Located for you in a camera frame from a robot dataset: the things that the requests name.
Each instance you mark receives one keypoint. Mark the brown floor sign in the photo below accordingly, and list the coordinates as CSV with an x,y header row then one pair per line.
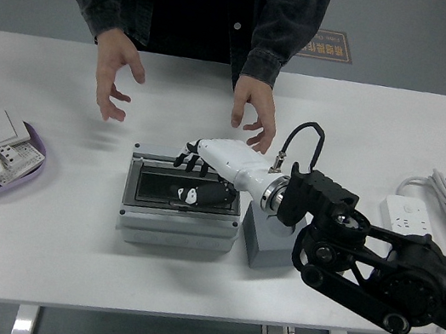
x,y
334,48

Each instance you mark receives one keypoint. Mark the small white socket module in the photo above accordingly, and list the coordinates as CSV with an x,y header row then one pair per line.
x,y
7,155

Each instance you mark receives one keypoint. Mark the person's right forearm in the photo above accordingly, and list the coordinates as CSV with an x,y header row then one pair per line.
x,y
112,13

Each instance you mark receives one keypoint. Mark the white power strip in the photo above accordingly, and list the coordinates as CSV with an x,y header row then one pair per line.
x,y
407,212

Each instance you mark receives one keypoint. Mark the person's left hand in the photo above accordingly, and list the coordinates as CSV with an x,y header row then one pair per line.
x,y
266,105

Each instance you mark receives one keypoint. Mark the person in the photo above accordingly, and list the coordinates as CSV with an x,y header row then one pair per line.
x,y
191,5

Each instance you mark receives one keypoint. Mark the white perforated plate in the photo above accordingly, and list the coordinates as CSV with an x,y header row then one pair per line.
x,y
29,156

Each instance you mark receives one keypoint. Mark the grey cube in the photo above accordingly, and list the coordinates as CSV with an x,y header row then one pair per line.
x,y
265,248

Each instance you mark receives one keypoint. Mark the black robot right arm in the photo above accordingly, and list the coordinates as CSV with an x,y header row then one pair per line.
x,y
405,260

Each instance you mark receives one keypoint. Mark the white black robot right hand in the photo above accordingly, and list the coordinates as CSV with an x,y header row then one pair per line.
x,y
233,158

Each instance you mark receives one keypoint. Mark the person's left forearm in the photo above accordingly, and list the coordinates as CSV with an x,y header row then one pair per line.
x,y
279,43

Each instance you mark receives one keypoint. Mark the grey box with clear lid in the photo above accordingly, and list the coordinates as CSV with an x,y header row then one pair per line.
x,y
178,224

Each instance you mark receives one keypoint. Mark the person's right hand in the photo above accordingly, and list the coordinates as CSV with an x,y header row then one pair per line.
x,y
114,61

